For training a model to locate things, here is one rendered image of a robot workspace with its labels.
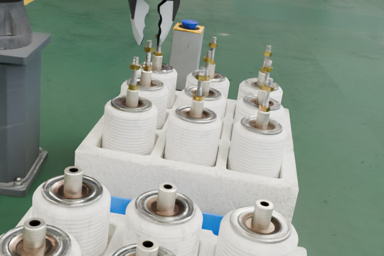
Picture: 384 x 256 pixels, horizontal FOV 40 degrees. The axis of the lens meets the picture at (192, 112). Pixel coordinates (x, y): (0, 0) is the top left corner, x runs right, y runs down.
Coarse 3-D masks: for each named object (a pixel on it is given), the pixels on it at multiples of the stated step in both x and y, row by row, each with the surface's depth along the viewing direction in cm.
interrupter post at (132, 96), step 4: (128, 92) 93; (132, 92) 93; (136, 92) 93; (128, 96) 93; (132, 96) 93; (136, 96) 93; (128, 100) 93; (132, 100) 93; (136, 100) 94; (128, 104) 94; (132, 104) 94; (136, 104) 94
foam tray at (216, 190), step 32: (96, 128) 100; (224, 128) 108; (288, 128) 113; (96, 160) 91; (128, 160) 90; (160, 160) 91; (224, 160) 95; (288, 160) 98; (128, 192) 92; (192, 192) 91; (224, 192) 90; (256, 192) 89; (288, 192) 88
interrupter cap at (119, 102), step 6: (120, 96) 97; (114, 102) 94; (120, 102) 94; (138, 102) 96; (144, 102) 96; (150, 102) 96; (120, 108) 91; (126, 108) 92; (132, 108) 92; (138, 108) 93; (144, 108) 93; (150, 108) 94
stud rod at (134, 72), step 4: (136, 60) 91; (136, 64) 91; (132, 72) 92; (136, 72) 92; (132, 76) 92; (136, 76) 92; (132, 80) 93; (136, 80) 93; (132, 84) 93; (136, 84) 93
